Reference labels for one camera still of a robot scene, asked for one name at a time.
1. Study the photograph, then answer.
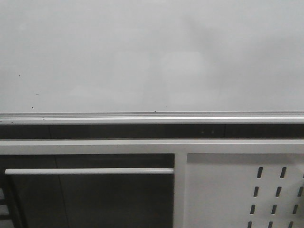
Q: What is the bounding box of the white metal whiteboard stand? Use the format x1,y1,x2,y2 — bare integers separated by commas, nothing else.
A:
0,139,304,228

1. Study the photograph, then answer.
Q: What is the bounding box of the white horizontal rail bar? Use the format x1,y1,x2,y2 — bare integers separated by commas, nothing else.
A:
4,168,174,175

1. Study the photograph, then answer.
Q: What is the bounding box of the white whiteboard with aluminium frame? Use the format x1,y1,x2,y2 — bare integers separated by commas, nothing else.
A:
0,0,304,125

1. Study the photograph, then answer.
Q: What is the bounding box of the white perforated pegboard panel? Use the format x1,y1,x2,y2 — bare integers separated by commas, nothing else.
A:
184,154,304,228

